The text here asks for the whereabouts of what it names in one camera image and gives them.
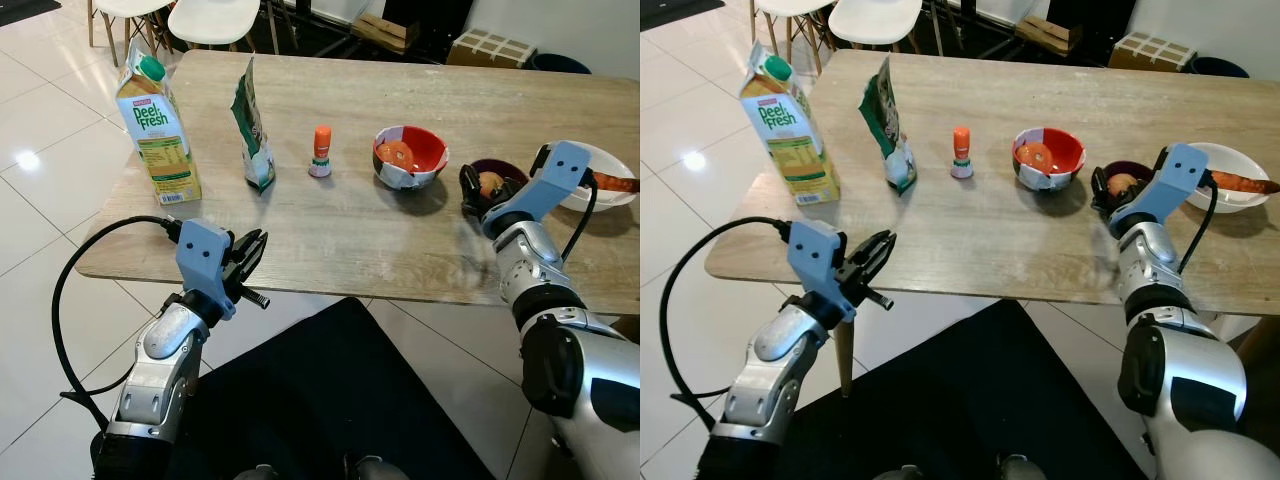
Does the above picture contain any Peel Fresh juice carton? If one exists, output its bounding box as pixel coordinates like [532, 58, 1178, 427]
[739, 55, 841, 207]
[115, 52, 203, 207]

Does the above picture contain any black foam floor mat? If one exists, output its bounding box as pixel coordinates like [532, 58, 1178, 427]
[165, 297, 501, 480]
[770, 300, 1151, 480]

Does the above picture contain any white chair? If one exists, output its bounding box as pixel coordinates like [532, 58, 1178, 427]
[828, 0, 926, 51]
[750, 0, 836, 76]
[88, 0, 176, 66]
[167, 0, 266, 56]

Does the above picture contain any red and white bowl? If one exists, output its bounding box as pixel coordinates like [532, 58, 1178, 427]
[1011, 127, 1087, 191]
[372, 125, 450, 190]

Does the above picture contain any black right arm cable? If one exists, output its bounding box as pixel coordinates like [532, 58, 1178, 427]
[560, 175, 599, 263]
[1178, 180, 1219, 273]

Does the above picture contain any small orange capped bottle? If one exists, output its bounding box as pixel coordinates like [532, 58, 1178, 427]
[308, 124, 334, 179]
[950, 126, 974, 180]

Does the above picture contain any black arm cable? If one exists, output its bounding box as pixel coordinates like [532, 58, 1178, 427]
[560, 175, 599, 263]
[660, 217, 796, 436]
[1178, 180, 1219, 273]
[52, 215, 186, 431]

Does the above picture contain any dark floor rug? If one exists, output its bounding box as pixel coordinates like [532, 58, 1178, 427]
[0, 0, 61, 26]
[640, 0, 701, 29]

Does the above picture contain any light wooden table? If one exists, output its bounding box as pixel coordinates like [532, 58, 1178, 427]
[705, 48, 1280, 396]
[75, 48, 641, 319]

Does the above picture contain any small brown cardboard box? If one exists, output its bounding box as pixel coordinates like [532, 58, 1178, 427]
[1015, 15, 1081, 56]
[350, 12, 421, 56]

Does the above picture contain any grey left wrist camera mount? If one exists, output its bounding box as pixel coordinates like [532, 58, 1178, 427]
[785, 220, 858, 323]
[175, 220, 238, 321]

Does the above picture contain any cardboard box with tape grid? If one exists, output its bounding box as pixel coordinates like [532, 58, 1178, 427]
[447, 28, 538, 69]
[1108, 30, 1196, 73]

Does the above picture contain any dark blue bin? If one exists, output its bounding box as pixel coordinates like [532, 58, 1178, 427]
[528, 52, 593, 76]
[1188, 56, 1251, 79]

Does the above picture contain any green white snack bag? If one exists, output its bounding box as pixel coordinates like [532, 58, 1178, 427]
[231, 57, 277, 193]
[860, 57, 918, 196]

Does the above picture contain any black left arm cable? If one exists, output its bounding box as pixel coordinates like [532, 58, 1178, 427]
[52, 215, 186, 431]
[660, 217, 796, 436]

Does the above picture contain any purple bowl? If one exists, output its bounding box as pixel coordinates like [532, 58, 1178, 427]
[468, 158, 529, 203]
[1095, 160, 1156, 206]

